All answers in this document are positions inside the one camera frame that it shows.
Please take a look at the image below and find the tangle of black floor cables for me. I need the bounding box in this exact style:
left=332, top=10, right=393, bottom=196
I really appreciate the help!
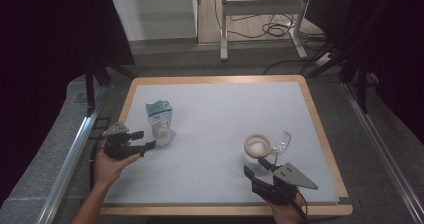
left=213, top=0, right=328, bottom=52

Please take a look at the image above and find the white power strip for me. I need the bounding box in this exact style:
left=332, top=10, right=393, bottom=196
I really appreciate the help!
left=313, top=51, right=335, bottom=69

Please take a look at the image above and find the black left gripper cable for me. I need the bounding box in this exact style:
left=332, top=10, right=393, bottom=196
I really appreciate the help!
left=88, top=143, right=102, bottom=192

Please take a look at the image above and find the aluminium rail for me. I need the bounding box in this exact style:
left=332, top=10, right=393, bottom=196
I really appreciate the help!
left=342, top=81, right=424, bottom=224
left=35, top=84, right=108, bottom=224

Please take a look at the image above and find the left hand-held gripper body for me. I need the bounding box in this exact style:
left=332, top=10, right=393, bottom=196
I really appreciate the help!
left=101, top=120, right=142, bottom=162

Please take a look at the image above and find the white cabinet panel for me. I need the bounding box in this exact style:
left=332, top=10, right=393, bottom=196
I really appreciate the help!
left=109, top=0, right=200, bottom=42

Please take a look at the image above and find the white table mat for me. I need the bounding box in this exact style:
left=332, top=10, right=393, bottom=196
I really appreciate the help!
left=96, top=81, right=341, bottom=206

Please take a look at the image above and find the black tripod stand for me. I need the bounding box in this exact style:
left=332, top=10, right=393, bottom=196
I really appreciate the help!
left=84, top=61, right=137, bottom=117
left=300, top=41, right=372, bottom=115

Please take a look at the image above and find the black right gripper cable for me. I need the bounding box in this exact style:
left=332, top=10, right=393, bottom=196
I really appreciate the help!
left=294, top=189, right=310, bottom=224

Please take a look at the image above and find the white metal desk frame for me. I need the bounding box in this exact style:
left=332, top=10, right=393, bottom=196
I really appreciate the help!
left=219, top=0, right=313, bottom=62

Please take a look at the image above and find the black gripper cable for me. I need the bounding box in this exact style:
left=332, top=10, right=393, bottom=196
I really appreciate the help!
left=88, top=143, right=102, bottom=192
left=294, top=189, right=310, bottom=224

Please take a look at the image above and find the person's left hand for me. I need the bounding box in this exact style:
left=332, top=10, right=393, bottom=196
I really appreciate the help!
left=93, top=139, right=141, bottom=189

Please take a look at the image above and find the person's right hand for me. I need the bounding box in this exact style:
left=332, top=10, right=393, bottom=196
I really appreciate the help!
left=265, top=193, right=307, bottom=224

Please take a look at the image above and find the dark curtain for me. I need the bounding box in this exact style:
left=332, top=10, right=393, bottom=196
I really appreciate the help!
left=304, top=0, right=424, bottom=146
left=0, top=0, right=136, bottom=206

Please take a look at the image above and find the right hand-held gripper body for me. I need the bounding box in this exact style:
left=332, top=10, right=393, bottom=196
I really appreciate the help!
left=251, top=162, right=319, bottom=206

